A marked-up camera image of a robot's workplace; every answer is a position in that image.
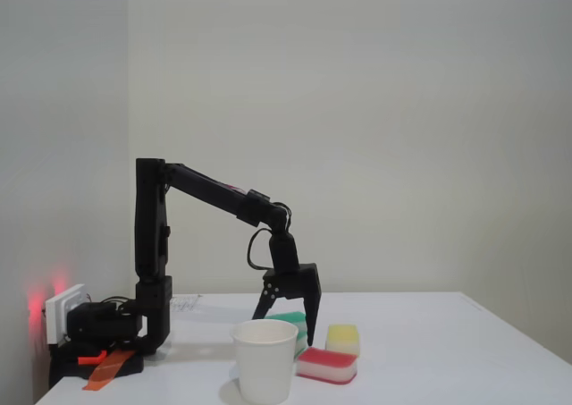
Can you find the green sponge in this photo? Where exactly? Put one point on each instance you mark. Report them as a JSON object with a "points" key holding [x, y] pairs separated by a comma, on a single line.
{"points": [[286, 318]]}

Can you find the yellow sponge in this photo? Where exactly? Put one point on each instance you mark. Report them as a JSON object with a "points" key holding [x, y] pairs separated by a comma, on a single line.
{"points": [[343, 335]]}

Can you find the white paper cup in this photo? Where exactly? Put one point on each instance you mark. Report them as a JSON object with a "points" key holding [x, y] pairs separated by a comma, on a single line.
{"points": [[264, 365]]}

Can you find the red sponge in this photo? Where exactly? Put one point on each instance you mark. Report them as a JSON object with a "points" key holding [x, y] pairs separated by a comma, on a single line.
{"points": [[328, 365]]}

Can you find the printed sticker label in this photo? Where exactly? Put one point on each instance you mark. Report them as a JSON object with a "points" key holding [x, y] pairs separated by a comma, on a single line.
{"points": [[185, 303]]}

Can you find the white wall adapter box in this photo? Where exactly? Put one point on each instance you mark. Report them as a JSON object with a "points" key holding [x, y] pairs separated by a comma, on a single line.
{"points": [[58, 311]]}

